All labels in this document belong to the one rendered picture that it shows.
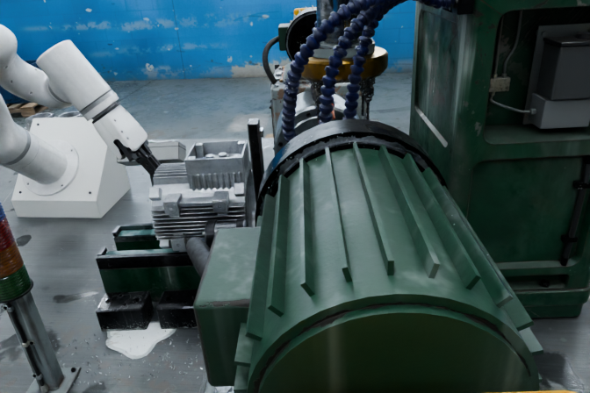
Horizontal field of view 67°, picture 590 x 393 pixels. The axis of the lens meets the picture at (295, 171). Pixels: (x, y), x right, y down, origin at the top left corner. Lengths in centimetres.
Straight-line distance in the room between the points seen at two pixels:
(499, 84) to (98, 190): 118
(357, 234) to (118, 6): 705
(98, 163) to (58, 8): 623
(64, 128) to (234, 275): 143
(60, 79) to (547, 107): 92
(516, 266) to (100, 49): 699
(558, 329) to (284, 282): 88
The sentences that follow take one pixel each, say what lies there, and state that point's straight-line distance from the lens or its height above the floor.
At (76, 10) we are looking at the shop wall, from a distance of 757.
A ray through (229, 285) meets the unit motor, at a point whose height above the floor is 131.
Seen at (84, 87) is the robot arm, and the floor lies 129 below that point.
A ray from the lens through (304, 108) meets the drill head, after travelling 116.
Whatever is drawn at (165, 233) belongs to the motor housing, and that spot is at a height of 100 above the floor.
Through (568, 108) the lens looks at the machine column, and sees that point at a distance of 89.
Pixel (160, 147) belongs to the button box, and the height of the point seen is 107.
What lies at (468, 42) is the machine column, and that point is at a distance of 78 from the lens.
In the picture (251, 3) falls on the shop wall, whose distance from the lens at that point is 659.
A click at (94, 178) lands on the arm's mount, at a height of 91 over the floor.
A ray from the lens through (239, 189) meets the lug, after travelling 93.
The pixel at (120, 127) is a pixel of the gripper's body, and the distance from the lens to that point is 105.
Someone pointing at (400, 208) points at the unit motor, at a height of 135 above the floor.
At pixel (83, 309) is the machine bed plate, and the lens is 120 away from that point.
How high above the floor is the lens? 150
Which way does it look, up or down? 25 degrees down
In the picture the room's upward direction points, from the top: 4 degrees counter-clockwise
